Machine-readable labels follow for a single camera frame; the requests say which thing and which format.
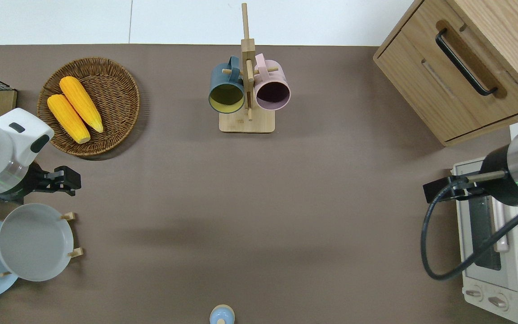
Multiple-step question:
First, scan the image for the white oven door handle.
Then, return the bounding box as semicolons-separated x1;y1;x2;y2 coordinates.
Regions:
488;198;510;252

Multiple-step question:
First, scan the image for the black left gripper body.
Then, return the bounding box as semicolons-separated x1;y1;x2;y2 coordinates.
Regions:
25;163;58;198

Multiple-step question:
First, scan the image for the wooden cabinet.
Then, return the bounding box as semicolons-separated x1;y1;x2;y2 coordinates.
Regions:
373;0;518;147

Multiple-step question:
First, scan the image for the pink mug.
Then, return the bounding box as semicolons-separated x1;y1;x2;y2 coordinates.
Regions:
254;53;291;111

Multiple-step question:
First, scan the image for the dark blue mug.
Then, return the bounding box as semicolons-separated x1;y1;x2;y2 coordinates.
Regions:
208;56;246;114

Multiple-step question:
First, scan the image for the black cabinet handle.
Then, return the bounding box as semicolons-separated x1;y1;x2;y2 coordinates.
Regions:
435;28;498;97

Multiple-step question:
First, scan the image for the brown table mat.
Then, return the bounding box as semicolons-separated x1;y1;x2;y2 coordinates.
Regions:
0;44;518;324

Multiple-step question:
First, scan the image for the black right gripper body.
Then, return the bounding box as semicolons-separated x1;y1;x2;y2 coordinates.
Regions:
448;173;484;202

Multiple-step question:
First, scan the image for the wooden mug rack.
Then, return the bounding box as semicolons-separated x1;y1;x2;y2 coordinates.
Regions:
219;3;276;134

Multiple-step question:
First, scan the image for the round wicker basket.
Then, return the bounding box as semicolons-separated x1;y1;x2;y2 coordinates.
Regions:
37;57;141;157

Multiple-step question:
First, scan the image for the wooden plate rack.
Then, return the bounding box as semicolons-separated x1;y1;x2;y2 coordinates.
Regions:
0;211;84;277

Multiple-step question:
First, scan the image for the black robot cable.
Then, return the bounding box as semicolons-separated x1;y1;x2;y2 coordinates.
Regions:
421;173;518;281

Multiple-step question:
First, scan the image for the white toaster oven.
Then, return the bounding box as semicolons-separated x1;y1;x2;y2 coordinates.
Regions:
451;118;518;324

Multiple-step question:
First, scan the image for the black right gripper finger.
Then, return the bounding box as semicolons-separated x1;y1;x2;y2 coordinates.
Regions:
423;177;453;204

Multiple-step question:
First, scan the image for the yellow corn cob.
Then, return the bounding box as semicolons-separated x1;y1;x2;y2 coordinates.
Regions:
47;94;91;144
59;76;104;134

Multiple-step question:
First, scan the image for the gray plate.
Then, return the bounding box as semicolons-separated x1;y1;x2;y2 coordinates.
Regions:
0;203;75;282

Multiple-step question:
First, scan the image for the light blue round container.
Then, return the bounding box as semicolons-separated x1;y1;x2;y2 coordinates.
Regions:
210;305;235;324

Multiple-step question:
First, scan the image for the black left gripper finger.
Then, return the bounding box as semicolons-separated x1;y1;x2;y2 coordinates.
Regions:
54;166;82;197

